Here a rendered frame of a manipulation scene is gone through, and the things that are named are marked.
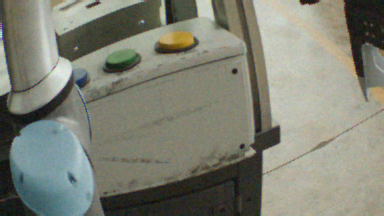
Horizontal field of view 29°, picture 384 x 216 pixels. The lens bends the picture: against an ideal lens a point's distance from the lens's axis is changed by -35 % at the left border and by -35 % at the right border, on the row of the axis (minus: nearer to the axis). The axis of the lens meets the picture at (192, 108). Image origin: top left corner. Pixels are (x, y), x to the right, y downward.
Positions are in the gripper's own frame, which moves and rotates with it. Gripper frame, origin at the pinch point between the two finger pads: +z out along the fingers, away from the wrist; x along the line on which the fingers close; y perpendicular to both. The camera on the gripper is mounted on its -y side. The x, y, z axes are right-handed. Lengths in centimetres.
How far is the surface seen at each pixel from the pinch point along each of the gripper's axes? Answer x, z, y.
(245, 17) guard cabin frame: 14.0, 0.1, -24.6
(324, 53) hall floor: 194, 91, -78
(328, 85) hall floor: 169, 91, -68
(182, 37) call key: 5.4, 0.3, -29.1
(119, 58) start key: -0.9, 0.2, -34.0
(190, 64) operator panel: 2.7, 2.3, -27.0
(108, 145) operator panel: -5.8, 9.0, -34.1
